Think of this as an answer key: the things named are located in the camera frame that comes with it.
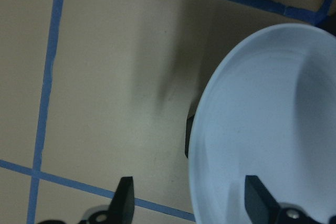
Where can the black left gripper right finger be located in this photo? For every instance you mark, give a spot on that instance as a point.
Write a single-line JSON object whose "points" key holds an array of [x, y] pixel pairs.
{"points": [[262, 207]]}

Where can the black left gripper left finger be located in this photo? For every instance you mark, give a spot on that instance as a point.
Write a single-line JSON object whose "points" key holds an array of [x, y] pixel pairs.
{"points": [[121, 208]]}

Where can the light blue plate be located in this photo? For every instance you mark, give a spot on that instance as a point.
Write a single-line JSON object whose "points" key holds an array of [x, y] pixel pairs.
{"points": [[268, 110]]}

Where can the black plate rack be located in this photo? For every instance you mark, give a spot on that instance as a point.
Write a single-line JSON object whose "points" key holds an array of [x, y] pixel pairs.
{"points": [[327, 24]]}

